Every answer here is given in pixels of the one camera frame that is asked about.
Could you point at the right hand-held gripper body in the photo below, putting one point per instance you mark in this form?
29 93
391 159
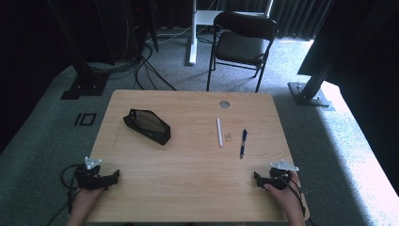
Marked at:
280 175

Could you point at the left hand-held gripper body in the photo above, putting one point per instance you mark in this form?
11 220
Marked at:
89 179

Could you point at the person's left hand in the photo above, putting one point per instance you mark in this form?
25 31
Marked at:
87 199

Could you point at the person's right hand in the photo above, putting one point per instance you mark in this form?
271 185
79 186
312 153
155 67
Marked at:
287 196

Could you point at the blue pen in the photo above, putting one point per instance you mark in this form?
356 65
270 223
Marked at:
243 142

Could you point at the white pen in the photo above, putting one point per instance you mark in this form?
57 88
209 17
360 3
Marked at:
219 132

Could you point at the black pencil case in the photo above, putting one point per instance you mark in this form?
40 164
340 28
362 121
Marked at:
147 125

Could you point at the grey round table grommet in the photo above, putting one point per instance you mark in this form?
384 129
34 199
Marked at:
224 104

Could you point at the black metal stand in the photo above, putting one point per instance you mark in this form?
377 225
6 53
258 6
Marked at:
313 84
83 62

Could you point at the black folding chair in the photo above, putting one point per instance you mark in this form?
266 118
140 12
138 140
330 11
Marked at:
241 47

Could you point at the dark curtain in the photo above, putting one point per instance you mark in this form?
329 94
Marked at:
298 15

